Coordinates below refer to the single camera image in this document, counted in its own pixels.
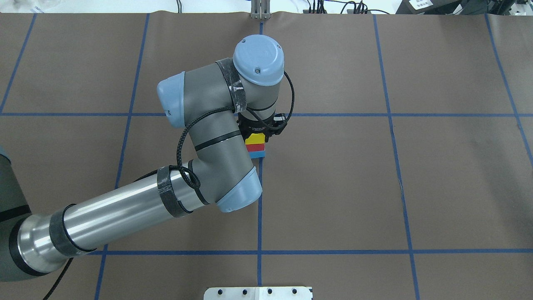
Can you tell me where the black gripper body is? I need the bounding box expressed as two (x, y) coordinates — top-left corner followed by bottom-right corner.
(237, 113), (272, 143)

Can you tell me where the yellow block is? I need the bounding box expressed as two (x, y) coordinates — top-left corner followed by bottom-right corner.
(245, 133), (265, 145)

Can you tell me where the red block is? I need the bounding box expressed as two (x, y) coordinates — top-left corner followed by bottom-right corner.
(246, 143), (265, 153)

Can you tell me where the blue block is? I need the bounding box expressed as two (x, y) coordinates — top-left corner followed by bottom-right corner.
(248, 150), (265, 159)

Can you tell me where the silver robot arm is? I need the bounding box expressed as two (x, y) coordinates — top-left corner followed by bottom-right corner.
(0, 35), (291, 282)

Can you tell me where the black power strip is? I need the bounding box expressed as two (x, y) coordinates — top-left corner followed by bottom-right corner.
(299, 0), (370, 15)

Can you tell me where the black box with label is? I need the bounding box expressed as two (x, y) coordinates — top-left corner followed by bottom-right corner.
(395, 0), (492, 15)

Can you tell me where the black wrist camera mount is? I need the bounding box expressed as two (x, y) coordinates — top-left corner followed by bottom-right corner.
(271, 113), (288, 135)

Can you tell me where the black camera cable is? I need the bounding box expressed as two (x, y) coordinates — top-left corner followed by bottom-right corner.
(42, 70), (295, 300)

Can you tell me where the aluminium frame post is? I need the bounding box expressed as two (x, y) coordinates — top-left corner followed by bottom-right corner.
(251, 0), (271, 21)

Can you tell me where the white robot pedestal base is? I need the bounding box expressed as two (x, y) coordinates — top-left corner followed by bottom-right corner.
(203, 286), (314, 300)

